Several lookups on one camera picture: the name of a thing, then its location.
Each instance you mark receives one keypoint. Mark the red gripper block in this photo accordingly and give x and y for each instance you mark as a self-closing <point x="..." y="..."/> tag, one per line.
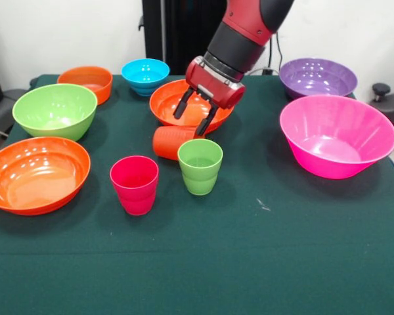
<point x="213" y="85"/>

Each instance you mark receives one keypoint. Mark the wide orange bowl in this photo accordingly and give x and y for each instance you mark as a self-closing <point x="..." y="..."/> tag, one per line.
<point x="36" y="180"/>
<point x="164" y="105"/>

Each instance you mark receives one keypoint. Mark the orange cup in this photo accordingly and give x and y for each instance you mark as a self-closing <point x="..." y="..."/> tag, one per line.
<point x="167" y="142"/>

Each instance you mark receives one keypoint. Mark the green cup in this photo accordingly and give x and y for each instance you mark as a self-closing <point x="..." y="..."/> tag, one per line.
<point x="200" y="174"/>

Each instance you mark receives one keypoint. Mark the small blue bowl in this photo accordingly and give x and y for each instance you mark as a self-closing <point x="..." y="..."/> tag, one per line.
<point x="144" y="75"/>

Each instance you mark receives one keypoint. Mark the crimson red cup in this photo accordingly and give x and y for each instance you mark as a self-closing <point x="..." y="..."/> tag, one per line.
<point x="134" y="187"/>

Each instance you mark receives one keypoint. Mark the purple bowl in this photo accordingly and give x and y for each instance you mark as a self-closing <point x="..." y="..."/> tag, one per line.
<point x="318" y="78"/>

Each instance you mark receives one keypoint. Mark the large pink bowl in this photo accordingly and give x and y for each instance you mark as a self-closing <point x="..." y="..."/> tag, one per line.
<point x="338" y="157"/>

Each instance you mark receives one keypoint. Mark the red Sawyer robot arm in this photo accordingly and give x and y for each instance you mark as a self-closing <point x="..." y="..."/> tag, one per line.
<point x="243" y="33"/>

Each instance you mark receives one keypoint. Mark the small deep orange bowl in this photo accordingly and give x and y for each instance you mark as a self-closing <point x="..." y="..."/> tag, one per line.
<point x="92" y="80"/>

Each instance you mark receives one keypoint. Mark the green bowl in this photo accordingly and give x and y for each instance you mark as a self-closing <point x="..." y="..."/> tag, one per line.
<point x="52" y="115"/>

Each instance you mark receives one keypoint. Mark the dark green tablecloth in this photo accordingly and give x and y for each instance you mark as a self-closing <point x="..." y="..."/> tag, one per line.
<point x="197" y="262"/>

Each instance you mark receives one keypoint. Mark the black round knob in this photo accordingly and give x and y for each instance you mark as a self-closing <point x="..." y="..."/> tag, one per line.
<point x="381" y="88"/>

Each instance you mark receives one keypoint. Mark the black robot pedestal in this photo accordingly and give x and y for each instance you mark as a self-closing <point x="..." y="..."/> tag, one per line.
<point x="177" y="33"/>

